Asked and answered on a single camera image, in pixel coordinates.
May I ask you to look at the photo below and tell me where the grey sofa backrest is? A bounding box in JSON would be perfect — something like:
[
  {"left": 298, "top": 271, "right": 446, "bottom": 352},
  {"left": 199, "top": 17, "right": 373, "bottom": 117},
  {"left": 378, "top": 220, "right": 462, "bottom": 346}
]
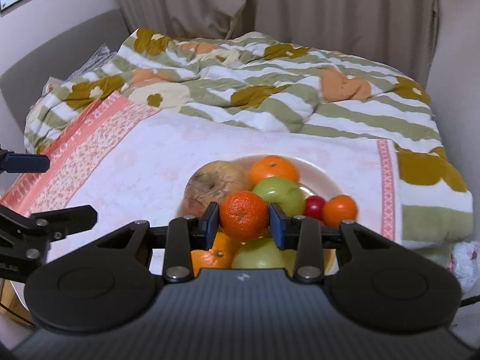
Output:
[{"left": 1, "top": 9, "right": 129, "bottom": 128}]

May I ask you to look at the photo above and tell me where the large orange in plate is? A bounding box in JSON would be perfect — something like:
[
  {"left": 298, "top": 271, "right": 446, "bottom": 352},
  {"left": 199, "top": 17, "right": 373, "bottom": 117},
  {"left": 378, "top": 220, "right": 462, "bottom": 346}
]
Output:
[{"left": 248, "top": 155, "right": 299, "bottom": 185}]

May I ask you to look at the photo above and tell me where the beige curtain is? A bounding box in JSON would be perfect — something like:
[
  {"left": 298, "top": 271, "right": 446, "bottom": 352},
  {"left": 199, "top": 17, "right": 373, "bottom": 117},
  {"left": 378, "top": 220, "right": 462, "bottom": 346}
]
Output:
[{"left": 117, "top": 0, "right": 439, "bottom": 84}]

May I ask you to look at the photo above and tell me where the large green apple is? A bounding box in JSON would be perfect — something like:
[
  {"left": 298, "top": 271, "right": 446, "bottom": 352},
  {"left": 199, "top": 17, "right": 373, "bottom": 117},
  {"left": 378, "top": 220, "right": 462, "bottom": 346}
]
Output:
[{"left": 252, "top": 177, "right": 305, "bottom": 216}]

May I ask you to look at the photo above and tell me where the yellow cardboard box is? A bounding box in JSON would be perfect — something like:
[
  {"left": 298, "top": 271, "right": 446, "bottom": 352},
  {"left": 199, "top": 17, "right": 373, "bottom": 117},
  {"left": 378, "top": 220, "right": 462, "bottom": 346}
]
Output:
[{"left": 1, "top": 280, "right": 35, "bottom": 328}]

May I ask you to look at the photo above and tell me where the white plastic bag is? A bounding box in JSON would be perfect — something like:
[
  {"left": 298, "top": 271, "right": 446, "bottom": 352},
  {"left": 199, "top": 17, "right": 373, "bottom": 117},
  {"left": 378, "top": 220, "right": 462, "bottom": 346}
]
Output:
[{"left": 448, "top": 241, "right": 480, "bottom": 293}]

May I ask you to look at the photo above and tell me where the front orange in plate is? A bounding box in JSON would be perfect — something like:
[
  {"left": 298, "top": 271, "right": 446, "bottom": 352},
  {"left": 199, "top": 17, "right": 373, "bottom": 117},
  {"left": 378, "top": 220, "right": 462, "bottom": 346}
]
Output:
[{"left": 190, "top": 232, "right": 242, "bottom": 276}]

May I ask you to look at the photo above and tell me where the red cherry tomato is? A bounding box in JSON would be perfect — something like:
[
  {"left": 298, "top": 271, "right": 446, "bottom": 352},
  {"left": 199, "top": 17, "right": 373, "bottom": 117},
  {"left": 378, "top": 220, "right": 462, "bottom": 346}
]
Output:
[{"left": 304, "top": 195, "right": 326, "bottom": 221}]

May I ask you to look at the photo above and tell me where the pink white floral towel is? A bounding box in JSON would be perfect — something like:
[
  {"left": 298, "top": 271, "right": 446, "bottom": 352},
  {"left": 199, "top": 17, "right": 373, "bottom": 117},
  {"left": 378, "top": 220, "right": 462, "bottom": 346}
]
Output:
[{"left": 1, "top": 94, "right": 403, "bottom": 259}]

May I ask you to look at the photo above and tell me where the small green apple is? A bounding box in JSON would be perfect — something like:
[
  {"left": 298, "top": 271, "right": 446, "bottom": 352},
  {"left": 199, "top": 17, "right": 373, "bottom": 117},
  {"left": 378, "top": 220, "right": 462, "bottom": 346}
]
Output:
[{"left": 231, "top": 238, "right": 296, "bottom": 275}]

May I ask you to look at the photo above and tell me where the small orange mandarin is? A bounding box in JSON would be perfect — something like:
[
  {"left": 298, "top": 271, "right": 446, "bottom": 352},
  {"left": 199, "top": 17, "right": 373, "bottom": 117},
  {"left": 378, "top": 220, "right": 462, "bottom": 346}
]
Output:
[{"left": 220, "top": 191, "right": 269, "bottom": 242}]

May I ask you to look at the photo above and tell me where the green striped floral blanket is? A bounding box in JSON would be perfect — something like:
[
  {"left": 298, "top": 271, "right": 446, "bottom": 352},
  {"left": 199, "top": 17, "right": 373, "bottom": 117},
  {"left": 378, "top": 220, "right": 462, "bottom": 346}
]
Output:
[{"left": 24, "top": 28, "right": 474, "bottom": 244}]

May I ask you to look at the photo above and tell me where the bruised reddish apple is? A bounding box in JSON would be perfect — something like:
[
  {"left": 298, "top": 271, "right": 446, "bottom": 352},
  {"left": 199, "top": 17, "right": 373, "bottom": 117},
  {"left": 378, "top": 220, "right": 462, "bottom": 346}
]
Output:
[{"left": 178, "top": 160, "right": 252, "bottom": 217}]

